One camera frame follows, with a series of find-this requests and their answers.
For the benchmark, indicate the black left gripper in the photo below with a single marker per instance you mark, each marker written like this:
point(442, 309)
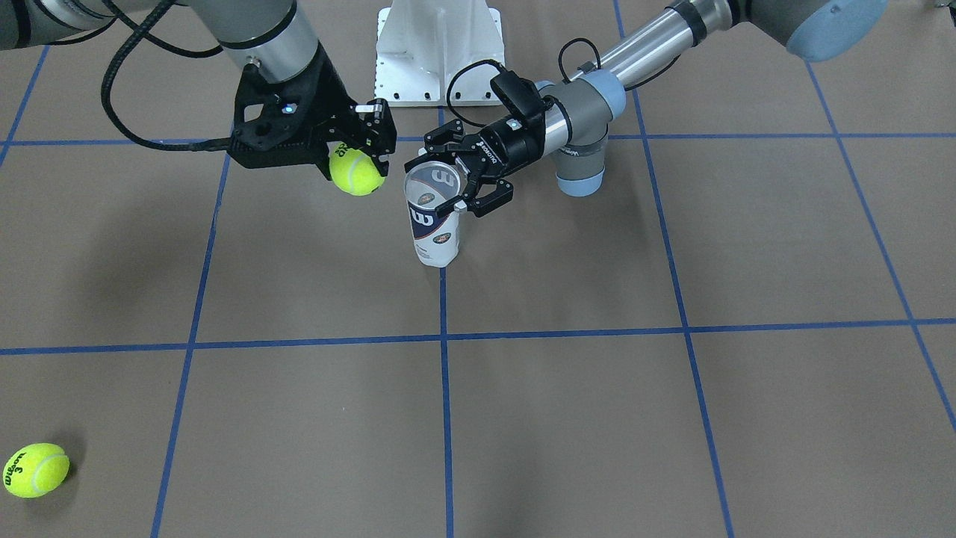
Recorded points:
point(514, 144)

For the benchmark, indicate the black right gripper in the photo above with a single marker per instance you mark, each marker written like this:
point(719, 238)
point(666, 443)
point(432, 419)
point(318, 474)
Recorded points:
point(334, 105)

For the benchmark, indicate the yellow Roland Garros tennis ball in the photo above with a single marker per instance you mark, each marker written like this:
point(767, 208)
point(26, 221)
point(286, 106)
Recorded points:
point(357, 172)

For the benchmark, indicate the clear tennis ball can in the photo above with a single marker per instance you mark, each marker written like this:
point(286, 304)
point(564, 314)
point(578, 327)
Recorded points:
point(426, 187)

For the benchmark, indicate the yellow Wilson tennis ball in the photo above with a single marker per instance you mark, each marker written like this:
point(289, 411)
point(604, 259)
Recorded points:
point(35, 470)

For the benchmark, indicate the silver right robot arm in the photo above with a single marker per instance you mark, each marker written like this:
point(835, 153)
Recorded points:
point(276, 35)

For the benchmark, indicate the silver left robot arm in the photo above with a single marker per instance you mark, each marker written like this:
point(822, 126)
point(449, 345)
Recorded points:
point(569, 120)

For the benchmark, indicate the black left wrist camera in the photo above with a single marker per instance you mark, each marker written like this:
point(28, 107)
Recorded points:
point(520, 96)

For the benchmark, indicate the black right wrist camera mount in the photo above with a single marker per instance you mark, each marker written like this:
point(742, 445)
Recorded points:
point(261, 121)

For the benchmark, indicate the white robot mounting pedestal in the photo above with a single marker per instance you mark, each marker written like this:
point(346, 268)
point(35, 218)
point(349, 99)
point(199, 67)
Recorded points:
point(422, 45)

